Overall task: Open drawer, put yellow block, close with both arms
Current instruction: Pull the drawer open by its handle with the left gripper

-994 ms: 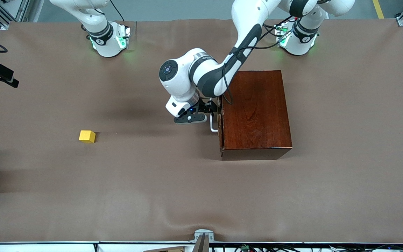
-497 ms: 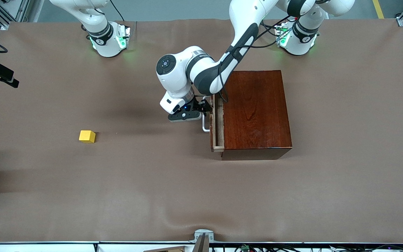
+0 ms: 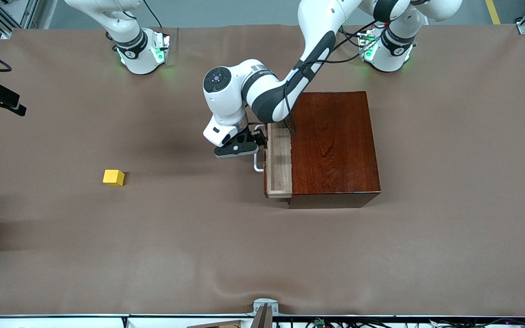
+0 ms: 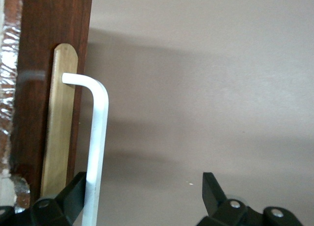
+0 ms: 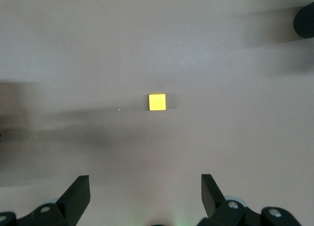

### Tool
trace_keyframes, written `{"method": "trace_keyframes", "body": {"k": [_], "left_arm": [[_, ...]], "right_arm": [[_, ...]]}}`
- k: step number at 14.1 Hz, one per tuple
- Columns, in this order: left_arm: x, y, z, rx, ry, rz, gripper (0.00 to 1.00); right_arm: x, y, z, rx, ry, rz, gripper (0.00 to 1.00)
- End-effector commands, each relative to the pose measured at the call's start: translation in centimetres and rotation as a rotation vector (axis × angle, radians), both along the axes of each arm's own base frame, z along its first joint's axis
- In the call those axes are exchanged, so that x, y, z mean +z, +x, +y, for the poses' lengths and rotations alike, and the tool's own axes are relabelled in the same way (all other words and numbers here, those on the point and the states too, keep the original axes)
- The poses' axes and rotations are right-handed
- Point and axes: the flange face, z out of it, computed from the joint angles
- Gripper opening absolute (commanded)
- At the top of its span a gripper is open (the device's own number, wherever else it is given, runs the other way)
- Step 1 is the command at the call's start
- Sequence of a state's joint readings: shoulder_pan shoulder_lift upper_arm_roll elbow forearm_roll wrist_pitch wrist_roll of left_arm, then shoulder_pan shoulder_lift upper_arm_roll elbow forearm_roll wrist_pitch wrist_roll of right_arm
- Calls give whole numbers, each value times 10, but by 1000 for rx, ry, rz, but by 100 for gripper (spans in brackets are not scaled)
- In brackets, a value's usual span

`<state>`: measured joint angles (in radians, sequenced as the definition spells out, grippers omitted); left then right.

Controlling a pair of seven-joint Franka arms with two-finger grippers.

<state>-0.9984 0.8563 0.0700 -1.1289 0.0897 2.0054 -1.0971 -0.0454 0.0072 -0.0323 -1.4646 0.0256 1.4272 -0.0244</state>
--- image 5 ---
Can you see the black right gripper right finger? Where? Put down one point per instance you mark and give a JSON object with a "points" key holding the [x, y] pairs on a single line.
{"points": [[213, 201]]}

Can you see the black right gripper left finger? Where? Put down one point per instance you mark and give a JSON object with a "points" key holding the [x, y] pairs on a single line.
{"points": [[73, 199]]}

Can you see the yellow cube block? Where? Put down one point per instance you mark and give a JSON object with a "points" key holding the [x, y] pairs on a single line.
{"points": [[157, 102]]}

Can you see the brown table cloth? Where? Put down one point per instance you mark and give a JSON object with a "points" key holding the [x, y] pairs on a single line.
{"points": [[73, 52]]}

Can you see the black round object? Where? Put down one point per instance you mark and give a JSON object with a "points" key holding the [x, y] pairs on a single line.
{"points": [[305, 21]]}

